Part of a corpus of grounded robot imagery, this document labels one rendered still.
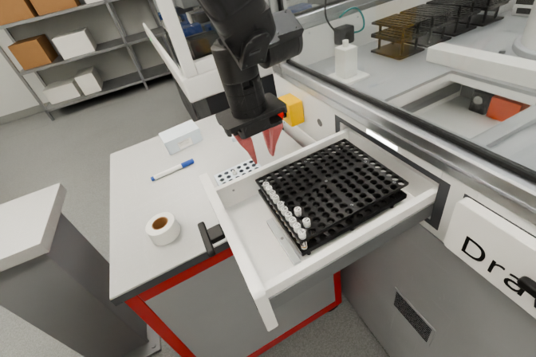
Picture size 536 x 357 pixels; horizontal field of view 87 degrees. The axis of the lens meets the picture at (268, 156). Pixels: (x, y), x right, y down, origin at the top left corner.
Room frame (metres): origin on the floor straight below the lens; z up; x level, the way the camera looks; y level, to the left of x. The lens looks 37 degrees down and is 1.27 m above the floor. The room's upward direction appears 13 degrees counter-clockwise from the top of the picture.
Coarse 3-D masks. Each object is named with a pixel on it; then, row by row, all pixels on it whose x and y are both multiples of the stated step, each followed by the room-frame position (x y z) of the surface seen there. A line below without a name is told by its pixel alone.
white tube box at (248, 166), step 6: (246, 162) 0.63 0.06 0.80; (252, 162) 0.63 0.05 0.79; (234, 168) 0.62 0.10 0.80; (240, 168) 0.61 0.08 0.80; (246, 168) 0.61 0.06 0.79; (252, 168) 0.60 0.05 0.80; (222, 174) 0.60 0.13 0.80; (228, 174) 0.60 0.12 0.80; (240, 174) 0.59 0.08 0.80; (216, 180) 0.58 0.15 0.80; (222, 180) 0.59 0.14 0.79; (228, 180) 0.57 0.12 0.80
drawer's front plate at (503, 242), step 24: (456, 216) 0.25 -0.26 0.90; (480, 216) 0.22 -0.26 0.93; (456, 240) 0.24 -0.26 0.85; (480, 240) 0.21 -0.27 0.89; (504, 240) 0.19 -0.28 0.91; (528, 240) 0.17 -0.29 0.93; (480, 264) 0.20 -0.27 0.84; (504, 264) 0.18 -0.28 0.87; (528, 264) 0.16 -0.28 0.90; (504, 288) 0.16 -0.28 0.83; (528, 312) 0.13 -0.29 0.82
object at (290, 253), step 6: (270, 222) 0.36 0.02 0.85; (270, 228) 0.35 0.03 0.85; (276, 228) 0.34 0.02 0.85; (276, 234) 0.33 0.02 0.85; (282, 234) 0.32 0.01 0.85; (282, 240) 0.31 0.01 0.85; (282, 246) 0.30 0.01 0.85; (288, 246) 0.30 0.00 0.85; (288, 252) 0.29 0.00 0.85; (294, 252) 0.28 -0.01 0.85; (294, 258) 0.27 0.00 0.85; (294, 264) 0.26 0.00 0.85
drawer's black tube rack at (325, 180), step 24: (336, 144) 0.49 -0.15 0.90; (288, 168) 0.44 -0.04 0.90; (312, 168) 0.42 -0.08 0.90; (336, 168) 0.41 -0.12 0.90; (360, 168) 0.39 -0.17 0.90; (384, 168) 0.38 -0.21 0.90; (288, 192) 0.37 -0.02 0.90; (312, 192) 0.36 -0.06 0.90; (336, 192) 0.35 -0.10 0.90; (360, 192) 0.34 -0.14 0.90; (384, 192) 0.35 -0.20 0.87; (312, 216) 0.33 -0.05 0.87; (336, 216) 0.30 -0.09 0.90; (360, 216) 0.31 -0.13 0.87; (312, 240) 0.28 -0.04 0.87
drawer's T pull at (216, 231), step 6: (204, 228) 0.32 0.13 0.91; (210, 228) 0.32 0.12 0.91; (216, 228) 0.32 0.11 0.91; (204, 234) 0.31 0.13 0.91; (210, 234) 0.31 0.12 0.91; (216, 234) 0.31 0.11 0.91; (222, 234) 0.30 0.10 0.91; (204, 240) 0.30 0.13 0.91; (210, 240) 0.30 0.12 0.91; (216, 240) 0.30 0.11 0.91; (210, 246) 0.28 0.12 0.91; (210, 252) 0.27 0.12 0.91
